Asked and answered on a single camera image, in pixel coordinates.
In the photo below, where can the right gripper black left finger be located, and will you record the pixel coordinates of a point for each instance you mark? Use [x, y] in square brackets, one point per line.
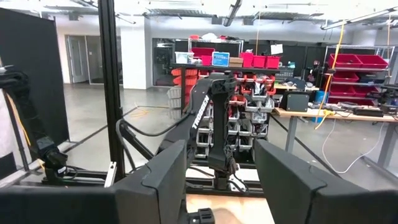
[161, 193]

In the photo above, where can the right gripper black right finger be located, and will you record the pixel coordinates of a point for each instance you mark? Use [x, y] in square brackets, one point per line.
[295, 193]

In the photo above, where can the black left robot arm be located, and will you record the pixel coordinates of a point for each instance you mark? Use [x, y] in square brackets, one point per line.
[222, 130]

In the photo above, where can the wooden work table grey legs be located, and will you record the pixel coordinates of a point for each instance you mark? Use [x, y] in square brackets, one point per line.
[298, 113]

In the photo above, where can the black box on table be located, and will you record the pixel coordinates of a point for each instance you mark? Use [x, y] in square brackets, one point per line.
[295, 102]

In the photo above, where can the blue bucket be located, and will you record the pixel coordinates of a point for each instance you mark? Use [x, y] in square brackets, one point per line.
[320, 97]

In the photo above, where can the black shelf rack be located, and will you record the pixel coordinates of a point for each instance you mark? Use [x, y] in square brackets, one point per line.
[183, 93]

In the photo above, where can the flat black device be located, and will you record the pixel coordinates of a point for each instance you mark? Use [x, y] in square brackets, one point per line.
[368, 112]

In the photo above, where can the orange storage bin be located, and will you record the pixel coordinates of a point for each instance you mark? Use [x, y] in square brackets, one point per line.
[185, 81]
[185, 72]

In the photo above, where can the large red bin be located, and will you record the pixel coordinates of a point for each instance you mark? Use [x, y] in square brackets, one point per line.
[373, 61]
[345, 60]
[345, 76]

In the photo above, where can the small red bin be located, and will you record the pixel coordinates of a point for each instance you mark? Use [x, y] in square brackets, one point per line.
[206, 60]
[259, 62]
[272, 62]
[246, 59]

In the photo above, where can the clear plastic storage box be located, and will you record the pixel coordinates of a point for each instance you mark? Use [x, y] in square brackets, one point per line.
[184, 58]

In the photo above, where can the small cardboard box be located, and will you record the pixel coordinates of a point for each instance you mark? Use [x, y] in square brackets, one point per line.
[236, 62]

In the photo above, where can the white paper sign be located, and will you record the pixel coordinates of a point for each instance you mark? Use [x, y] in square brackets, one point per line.
[276, 49]

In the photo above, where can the blue labelled box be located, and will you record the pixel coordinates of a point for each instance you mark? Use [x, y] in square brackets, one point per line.
[220, 59]

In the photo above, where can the wide red bin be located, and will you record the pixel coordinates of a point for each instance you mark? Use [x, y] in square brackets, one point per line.
[202, 51]

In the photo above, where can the long ceiling light bar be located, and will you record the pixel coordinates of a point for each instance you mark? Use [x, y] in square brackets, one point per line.
[357, 19]

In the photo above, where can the black partition panel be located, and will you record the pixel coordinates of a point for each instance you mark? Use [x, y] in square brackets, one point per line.
[34, 46]

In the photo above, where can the silver aluminium bracket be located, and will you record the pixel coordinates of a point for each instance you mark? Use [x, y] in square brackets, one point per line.
[110, 174]

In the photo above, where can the black aluminium frame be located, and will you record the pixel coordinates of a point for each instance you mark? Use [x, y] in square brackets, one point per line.
[110, 77]

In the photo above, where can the glass door grey frame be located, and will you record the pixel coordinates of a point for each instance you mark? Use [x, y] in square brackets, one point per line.
[77, 59]

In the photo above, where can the black ceiling rail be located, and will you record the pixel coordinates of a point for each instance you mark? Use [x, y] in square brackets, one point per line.
[231, 14]

